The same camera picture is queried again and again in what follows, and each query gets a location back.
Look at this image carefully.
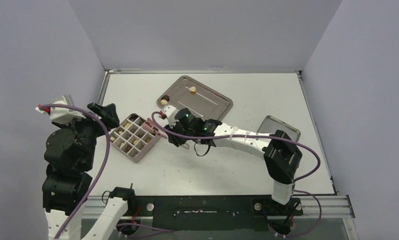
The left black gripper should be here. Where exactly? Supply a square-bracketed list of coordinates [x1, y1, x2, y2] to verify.
[59, 101, 119, 169]

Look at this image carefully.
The steel chocolate tray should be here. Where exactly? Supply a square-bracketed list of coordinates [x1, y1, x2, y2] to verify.
[156, 75, 234, 121]

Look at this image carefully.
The metal tin lid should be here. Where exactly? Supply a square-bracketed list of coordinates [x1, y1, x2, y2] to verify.
[256, 115, 301, 142]

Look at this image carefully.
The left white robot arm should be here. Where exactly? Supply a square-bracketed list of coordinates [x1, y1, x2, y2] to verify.
[36, 102, 137, 240]

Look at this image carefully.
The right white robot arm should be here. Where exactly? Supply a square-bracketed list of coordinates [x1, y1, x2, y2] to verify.
[159, 105, 303, 214]

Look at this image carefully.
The cream round swirl chocolate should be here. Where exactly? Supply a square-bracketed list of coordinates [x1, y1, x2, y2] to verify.
[160, 99, 168, 106]

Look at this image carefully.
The dark brown square chocolate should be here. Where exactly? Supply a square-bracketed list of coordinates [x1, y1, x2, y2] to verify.
[162, 95, 170, 101]

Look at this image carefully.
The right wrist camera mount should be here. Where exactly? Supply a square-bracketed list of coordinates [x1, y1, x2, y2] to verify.
[159, 104, 179, 128]

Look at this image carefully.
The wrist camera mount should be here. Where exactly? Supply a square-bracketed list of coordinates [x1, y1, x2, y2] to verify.
[35, 94, 86, 125]
[159, 104, 179, 128]

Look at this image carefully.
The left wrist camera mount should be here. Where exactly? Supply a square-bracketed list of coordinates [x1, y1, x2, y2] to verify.
[35, 94, 86, 125]

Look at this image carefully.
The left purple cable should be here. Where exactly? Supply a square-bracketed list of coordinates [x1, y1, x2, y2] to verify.
[37, 103, 112, 240]

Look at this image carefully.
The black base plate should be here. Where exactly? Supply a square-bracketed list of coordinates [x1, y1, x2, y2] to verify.
[124, 195, 304, 232]

